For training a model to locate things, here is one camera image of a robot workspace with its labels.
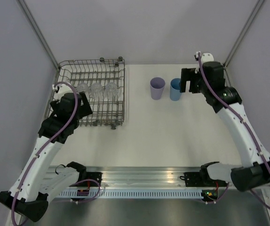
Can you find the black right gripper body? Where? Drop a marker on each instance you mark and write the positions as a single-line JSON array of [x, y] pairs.
[[202, 85]]

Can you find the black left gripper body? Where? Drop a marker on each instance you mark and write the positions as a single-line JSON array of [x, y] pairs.
[[55, 105]]

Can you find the blue plastic cup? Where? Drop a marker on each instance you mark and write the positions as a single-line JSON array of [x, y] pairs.
[[175, 93]]

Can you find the lavender plastic cup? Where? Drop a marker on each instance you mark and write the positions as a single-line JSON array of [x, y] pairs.
[[157, 85]]

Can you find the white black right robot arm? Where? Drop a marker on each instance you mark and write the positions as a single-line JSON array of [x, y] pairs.
[[254, 170]]

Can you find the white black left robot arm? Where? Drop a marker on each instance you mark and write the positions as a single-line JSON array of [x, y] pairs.
[[28, 196]]

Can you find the clear glass cup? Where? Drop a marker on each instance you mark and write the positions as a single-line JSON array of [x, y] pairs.
[[97, 91], [83, 87], [111, 91]]

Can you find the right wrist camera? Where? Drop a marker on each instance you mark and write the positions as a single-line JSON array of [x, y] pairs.
[[204, 57]]

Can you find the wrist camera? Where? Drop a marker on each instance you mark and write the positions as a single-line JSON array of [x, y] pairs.
[[62, 89], [204, 57]]

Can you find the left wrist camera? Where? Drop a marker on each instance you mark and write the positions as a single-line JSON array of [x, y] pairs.
[[62, 89]]

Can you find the grey wire dish rack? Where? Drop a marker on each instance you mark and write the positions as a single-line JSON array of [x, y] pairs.
[[105, 112]]

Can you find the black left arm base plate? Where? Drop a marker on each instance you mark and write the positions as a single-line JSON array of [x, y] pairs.
[[96, 176]]

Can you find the white slotted cable duct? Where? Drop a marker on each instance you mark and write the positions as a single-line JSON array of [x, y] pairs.
[[133, 194]]

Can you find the aluminium mounting rail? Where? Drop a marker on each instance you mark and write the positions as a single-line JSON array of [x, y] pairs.
[[121, 177]]

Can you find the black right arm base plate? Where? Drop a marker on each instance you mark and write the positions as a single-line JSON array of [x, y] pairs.
[[194, 179]]

